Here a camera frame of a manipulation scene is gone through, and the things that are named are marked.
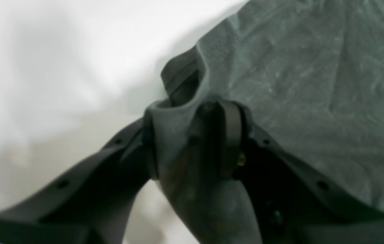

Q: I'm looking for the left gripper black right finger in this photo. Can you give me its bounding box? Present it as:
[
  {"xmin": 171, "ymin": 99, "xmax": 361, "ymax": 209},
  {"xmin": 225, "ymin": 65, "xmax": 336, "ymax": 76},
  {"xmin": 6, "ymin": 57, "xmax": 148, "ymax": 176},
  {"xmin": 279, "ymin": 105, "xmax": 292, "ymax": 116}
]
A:
[{"xmin": 218, "ymin": 101, "xmax": 384, "ymax": 244}]

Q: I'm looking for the dark grey t-shirt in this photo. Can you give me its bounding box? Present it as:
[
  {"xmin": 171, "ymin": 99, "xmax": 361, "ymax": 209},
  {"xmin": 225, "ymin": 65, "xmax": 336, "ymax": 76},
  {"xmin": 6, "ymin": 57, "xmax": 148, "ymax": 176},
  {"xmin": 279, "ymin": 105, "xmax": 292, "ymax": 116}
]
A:
[{"xmin": 150, "ymin": 0, "xmax": 384, "ymax": 244}]

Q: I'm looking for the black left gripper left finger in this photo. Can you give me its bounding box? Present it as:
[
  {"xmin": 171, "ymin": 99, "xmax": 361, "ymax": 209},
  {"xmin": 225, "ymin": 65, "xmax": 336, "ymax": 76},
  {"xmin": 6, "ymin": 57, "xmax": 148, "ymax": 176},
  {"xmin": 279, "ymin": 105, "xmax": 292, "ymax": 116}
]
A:
[{"xmin": 0, "ymin": 118, "xmax": 155, "ymax": 244}]

